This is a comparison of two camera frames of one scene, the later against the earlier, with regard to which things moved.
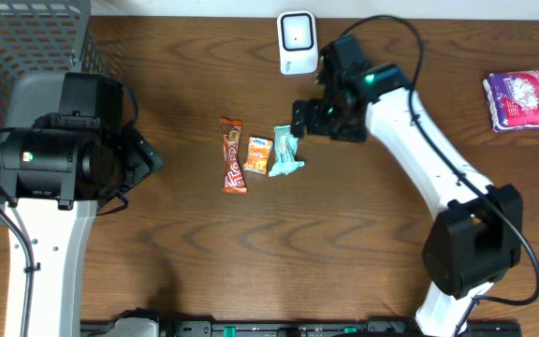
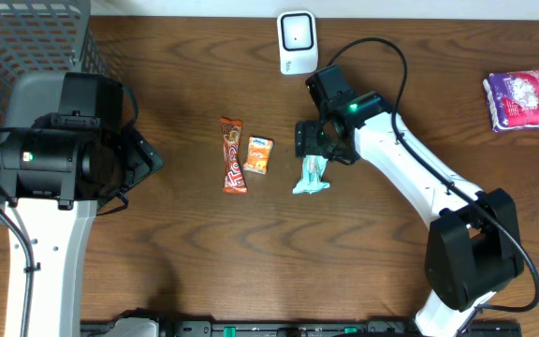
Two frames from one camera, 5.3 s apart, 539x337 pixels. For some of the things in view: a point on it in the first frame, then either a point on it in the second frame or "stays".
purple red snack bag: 520,99 stays
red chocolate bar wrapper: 233,181 stays
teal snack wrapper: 286,146 -> 312,178
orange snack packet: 258,154 stays
